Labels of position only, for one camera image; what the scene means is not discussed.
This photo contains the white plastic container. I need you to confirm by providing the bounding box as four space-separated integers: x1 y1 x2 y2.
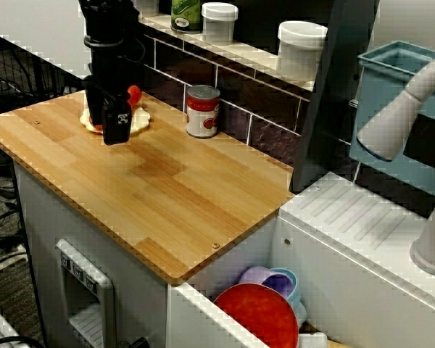
136 0 160 17

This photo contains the white kitchen cabinet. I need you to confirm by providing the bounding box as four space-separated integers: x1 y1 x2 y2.
12 159 171 348

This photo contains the black floor cable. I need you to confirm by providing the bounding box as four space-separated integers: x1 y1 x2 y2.
0 335 150 348

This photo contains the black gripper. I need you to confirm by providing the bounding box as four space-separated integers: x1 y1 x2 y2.
83 42 141 146

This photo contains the white toy sink unit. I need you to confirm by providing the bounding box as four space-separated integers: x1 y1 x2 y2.
166 170 435 348

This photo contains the green vegetable can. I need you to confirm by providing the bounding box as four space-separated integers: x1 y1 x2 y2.
170 0 204 34

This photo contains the small white lidded container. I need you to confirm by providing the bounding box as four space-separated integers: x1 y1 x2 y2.
201 2 239 46

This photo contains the light blue bowl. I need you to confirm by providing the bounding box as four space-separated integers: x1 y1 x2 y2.
268 267 308 327

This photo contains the red toy sausage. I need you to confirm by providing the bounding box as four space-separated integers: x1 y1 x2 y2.
88 85 143 132

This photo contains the teal plastic bin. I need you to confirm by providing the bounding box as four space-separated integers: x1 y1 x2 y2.
349 40 435 199

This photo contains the small white toy item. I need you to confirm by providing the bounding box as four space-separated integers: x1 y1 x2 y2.
297 331 329 348

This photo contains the large white lidded container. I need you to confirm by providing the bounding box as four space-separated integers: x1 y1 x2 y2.
276 20 328 83

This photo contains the tomato soup can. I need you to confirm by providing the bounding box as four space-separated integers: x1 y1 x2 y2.
186 84 221 139

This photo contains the purple toy cup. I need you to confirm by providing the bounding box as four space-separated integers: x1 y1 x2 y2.
238 266 294 302

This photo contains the grey toy faucet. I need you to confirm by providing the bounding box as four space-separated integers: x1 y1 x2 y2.
357 53 435 278

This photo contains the red round plate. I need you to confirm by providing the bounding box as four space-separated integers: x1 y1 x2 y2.
212 283 300 348

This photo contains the cream scalloped plate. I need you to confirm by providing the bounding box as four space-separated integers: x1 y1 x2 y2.
79 104 152 138

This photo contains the dark grey cabinet post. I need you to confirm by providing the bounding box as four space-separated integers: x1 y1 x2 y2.
291 0 381 193

